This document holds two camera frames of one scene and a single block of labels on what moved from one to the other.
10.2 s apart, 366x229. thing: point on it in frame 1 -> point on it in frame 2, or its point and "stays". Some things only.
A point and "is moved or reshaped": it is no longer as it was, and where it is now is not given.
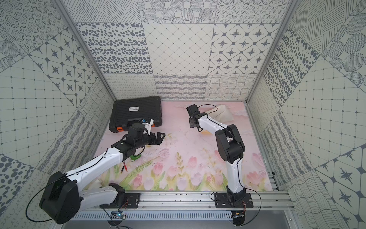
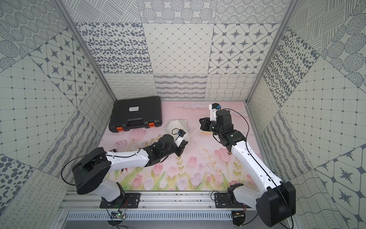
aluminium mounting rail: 191,201 stays
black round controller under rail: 238,217 stays
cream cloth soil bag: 221,115 is moved or reshaped
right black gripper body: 191,123 -> 210,125
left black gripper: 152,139 -> 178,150
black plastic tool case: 126,112 stays
